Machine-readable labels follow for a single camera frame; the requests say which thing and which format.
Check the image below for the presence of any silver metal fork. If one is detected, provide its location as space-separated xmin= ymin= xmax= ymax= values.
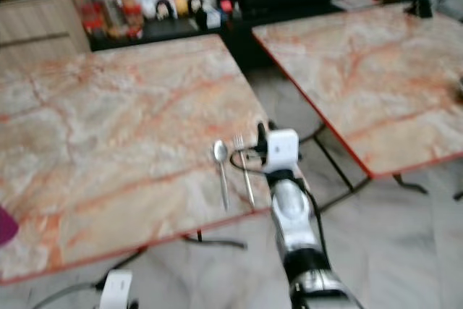
xmin=232 ymin=134 xmax=257 ymax=208

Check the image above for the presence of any silver metal spoon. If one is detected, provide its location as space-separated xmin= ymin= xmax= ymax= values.
xmin=213 ymin=140 xmax=231 ymax=211

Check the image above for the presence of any black low tv stand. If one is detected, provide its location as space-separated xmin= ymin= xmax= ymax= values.
xmin=88 ymin=0 xmax=433 ymax=71

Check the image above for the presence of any small white box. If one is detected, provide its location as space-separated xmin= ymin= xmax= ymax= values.
xmin=203 ymin=7 xmax=222 ymax=30

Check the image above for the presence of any red small figurine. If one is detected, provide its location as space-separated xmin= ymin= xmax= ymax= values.
xmin=220 ymin=0 xmax=234 ymax=21

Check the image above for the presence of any black haired doll figurine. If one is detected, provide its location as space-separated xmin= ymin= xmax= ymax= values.
xmin=187 ymin=0 xmax=205 ymax=28
xmin=156 ymin=0 xmax=175 ymax=22

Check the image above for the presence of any yellow small figurine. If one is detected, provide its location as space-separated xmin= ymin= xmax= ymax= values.
xmin=173 ymin=0 xmax=190 ymax=17

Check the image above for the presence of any printed paper booklet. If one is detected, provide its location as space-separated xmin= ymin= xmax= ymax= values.
xmin=331 ymin=0 xmax=382 ymax=12

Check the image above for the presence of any white small figurine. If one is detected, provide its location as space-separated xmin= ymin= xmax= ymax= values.
xmin=140 ymin=0 xmax=158 ymax=21

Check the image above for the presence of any small red capped jar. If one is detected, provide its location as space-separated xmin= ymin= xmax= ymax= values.
xmin=124 ymin=5 xmax=145 ymax=38

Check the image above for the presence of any red capped clear bottle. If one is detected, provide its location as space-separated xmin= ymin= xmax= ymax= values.
xmin=95 ymin=0 xmax=123 ymax=35
xmin=74 ymin=0 xmax=92 ymax=32

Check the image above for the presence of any small black clamp device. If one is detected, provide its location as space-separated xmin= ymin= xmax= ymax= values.
xmin=404 ymin=0 xmax=436 ymax=20

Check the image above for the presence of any light wooden cabinet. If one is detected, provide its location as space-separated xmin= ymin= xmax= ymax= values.
xmin=0 ymin=0 xmax=93 ymax=87

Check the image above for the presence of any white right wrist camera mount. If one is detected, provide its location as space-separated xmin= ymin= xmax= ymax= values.
xmin=263 ymin=129 xmax=300 ymax=174

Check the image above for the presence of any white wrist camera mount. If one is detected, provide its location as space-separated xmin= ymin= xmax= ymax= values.
xmin=263 ymin=129 xmax=300 ymax=174
xmin=101 ymin=270 xmax=134 ymax=309

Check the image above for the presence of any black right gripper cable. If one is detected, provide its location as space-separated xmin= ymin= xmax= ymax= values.
xmin=229 ymin=147 xmax=266 ymax=173

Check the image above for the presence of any black metal table frame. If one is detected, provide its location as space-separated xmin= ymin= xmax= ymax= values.
xmin=300 ymin=122 xmax=463 ymax=212

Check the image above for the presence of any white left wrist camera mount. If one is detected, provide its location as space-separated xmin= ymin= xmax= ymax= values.
xmin=101 ymin=270 xmax=134 ymax=309

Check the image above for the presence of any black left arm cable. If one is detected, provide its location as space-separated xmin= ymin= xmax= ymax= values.
xmin=31 ymin=280 xmax=106 ymax=309

